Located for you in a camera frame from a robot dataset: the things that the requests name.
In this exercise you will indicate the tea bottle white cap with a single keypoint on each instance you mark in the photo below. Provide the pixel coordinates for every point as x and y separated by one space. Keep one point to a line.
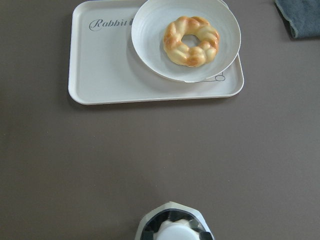
173 221

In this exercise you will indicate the white rabbit tray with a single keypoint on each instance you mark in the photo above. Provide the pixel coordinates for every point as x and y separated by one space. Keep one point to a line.
104 67

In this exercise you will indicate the white plate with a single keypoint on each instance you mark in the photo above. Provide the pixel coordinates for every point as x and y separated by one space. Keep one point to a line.
149 26

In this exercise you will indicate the grey folded cloth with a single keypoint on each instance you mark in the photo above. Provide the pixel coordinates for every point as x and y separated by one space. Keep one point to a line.
303 17

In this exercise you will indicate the braided ring bread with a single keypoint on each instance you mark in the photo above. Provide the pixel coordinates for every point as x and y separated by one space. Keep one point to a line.
191 41

